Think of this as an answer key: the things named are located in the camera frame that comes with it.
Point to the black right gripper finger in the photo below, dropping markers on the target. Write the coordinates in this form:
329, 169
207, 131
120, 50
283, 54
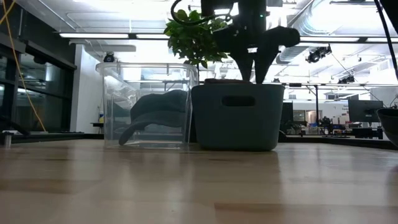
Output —
269, 53
242, 62

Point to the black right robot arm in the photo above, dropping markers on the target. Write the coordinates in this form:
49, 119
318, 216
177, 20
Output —
392, 11

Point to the green potted plant black pot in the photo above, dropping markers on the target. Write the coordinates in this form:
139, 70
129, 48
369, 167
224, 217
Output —
189, 40

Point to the ceiling light strip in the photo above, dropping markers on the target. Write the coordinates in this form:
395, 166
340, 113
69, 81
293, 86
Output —
329, 39
93, 35
382, 40
152, 36

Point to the black computer monitor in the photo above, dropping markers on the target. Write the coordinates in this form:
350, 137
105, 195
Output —
365, 110
286, 112

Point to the teal plastic bin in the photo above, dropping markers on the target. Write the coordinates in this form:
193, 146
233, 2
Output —
217, 130

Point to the clear plastic bin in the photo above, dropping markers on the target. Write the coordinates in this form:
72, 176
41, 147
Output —
112, 124

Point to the yellow blue bottle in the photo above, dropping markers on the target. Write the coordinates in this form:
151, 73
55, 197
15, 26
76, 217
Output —
101, 117

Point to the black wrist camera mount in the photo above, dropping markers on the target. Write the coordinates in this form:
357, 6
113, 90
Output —
214, 6

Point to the black ceiling camera rig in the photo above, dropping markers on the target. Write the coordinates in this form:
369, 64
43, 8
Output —
318, 53
346, 79

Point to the black dome camera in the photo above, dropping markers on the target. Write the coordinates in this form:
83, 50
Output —
109, 58

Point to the silver metal post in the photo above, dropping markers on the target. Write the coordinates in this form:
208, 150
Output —
7, 139

